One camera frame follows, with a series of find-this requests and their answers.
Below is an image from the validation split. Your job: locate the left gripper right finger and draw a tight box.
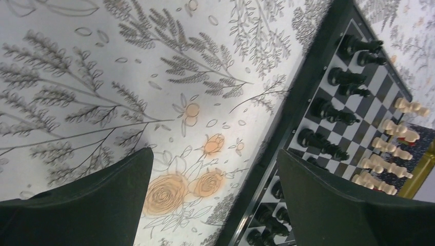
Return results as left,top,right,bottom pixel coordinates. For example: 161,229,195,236
276,149,434,245

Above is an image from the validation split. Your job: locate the black white chess board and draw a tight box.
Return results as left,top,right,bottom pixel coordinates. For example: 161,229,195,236
215,1,412,245

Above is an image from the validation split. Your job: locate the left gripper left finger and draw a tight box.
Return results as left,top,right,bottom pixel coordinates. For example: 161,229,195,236
1,148,154,245

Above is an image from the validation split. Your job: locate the black chess piece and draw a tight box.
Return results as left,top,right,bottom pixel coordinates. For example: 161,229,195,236
338,85,371,97
297,128,349,161
357,51,387,67
328,67,367,86
310,97,361,126
340,35,384,56

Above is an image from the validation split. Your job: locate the gold tin box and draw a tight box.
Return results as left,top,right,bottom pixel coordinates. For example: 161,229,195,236
375,123,434,199

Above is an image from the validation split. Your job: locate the white chess piece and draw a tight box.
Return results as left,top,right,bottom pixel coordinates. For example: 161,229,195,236
351,171,398,195
371,137,413,160
359,154,413,178
394,97,430,117
381,119,420,142

